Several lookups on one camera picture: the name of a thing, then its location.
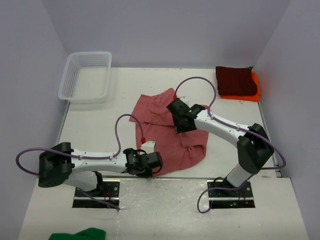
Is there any pink t shirt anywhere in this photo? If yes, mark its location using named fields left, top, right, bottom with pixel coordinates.
left=131, top=88, right=209, bottom=176

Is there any green cloth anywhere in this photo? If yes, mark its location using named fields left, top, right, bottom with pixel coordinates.
left=48, top=227, right=107, bottom=240

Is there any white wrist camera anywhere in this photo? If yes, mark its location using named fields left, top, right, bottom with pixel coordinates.
left=179, top=96, right=189, bottom=106
left=140, top=141, right=156, bottom=154

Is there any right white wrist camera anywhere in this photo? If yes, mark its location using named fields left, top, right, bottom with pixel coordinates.
left=179, top=96, right=189, bottom=106

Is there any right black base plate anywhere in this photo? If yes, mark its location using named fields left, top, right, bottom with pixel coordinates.
left=208, top=182, right=256, bottom=210

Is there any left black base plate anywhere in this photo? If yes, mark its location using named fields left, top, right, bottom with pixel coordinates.
left=72, top=180, right=120, bottom=209

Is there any folded dark red shirt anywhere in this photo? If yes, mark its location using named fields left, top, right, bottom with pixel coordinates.
left=215, top=66, right=258, bottom=97

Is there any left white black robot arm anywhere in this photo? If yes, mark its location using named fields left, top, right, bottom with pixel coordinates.
left=38, top=142, right=163, bottom=197

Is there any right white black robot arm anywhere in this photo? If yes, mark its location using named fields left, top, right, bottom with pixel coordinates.
left=167, top=98, right=275, bottom=197

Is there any folded orange shirt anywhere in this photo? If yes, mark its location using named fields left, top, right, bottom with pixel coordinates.
left=219, top=71, right=261, bottom=102

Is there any white plastic basket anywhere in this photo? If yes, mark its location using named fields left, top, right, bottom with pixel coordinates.
left=58, top=51, right=112, bottom=104

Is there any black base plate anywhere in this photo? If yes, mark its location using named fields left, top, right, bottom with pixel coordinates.
left=208, top=182, right=256, bottom=210
left=72, top=180, right=120, bottom=209

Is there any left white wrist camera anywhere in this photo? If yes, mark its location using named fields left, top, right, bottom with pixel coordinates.
left=140, top=141, right=156, bottom=154

